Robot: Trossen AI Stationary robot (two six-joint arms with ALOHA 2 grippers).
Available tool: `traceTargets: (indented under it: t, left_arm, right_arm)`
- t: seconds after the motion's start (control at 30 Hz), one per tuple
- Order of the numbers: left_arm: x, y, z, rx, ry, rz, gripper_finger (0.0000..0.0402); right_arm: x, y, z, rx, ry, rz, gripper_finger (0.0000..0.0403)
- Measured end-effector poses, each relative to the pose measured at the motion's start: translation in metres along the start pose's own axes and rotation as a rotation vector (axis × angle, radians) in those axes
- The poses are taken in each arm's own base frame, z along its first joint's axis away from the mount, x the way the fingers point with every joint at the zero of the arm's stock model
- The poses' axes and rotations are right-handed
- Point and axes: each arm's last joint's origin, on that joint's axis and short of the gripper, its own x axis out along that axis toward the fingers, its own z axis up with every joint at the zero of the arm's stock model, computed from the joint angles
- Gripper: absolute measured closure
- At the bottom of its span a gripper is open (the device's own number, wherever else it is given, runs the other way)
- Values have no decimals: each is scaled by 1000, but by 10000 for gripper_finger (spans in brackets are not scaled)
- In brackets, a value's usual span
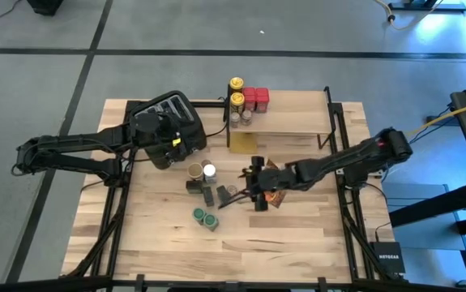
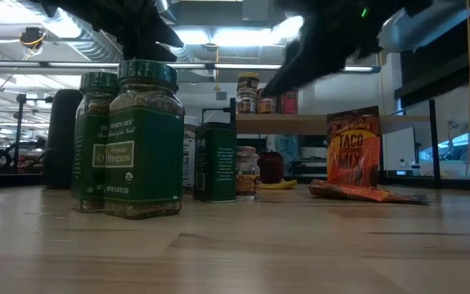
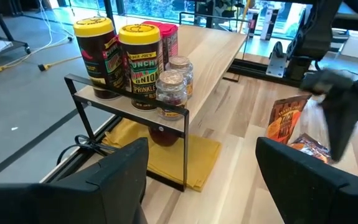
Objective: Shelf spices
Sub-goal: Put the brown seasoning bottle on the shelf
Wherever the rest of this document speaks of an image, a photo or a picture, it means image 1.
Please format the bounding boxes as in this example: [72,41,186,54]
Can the yellow cable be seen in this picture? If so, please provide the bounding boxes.
[406,97,466,137]

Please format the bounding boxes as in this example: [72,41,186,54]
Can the black neighbouring rig frame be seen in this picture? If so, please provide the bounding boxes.
[389,180,466,236]

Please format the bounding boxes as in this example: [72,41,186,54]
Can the black metal table frame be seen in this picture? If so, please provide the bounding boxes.
[0,97,466,292]

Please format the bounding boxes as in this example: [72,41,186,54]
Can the wooden shelf board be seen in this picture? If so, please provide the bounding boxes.
[228,89,333,135]

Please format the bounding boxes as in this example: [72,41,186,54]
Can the black toaster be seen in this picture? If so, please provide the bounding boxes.
[129,89,208,170]

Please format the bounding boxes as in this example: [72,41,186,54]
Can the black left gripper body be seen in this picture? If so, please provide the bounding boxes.
[157,117,187,154]

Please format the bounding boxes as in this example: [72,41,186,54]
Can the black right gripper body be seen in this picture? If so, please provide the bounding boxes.
[246,164,301,195]

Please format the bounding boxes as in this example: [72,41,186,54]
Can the black box on floor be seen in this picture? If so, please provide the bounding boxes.
[27,0,66,16]

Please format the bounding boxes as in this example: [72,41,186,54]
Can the red-lid smoked paprika tin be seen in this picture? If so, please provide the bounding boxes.
[242,86,257,112]
[255,87,271,114]

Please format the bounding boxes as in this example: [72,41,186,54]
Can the black Netgear router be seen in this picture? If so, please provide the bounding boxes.
[369,241,407,275]

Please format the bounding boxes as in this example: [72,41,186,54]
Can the black floor stand base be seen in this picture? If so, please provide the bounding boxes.
[387,0,466,12]

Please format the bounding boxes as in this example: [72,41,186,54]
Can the white-lid bagel seasoning jar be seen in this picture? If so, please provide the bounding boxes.
[203,163,218,184]

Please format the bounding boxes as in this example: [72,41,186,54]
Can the black power strip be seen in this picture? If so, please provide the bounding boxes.
[425,115,456,126]

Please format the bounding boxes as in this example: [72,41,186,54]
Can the tan-lid white-label jar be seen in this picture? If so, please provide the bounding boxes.
[186,161,205,182]

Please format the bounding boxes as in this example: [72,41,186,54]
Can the cream floor cable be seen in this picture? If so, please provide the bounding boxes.
[372,0,424,32]

